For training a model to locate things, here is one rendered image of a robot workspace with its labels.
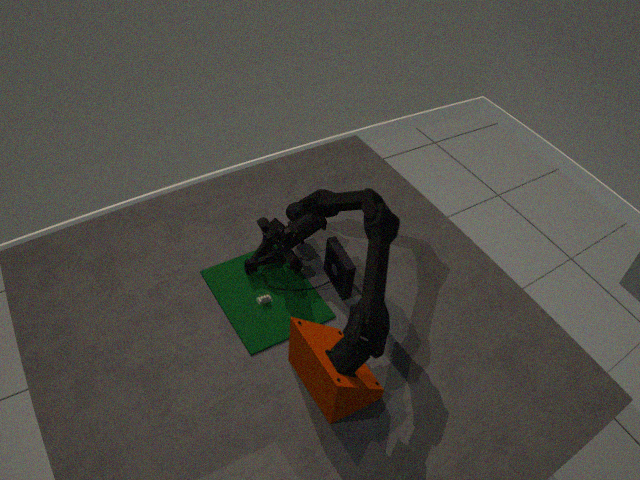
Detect green circuit board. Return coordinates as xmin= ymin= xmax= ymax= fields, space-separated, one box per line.
xmin=200 ymin=250 xmax=336 ymax=355

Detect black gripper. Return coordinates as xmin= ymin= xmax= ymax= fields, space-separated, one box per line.
xmin=251 ymin=217 xmax=307 ymax=274

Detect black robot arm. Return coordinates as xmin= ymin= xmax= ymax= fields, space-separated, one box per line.
xmin=267 ymin=188 xmax=400 ymax=378

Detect black cable with plug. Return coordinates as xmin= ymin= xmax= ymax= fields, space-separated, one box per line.
xmin=245 ymin=255 xmax=333 ymax=291

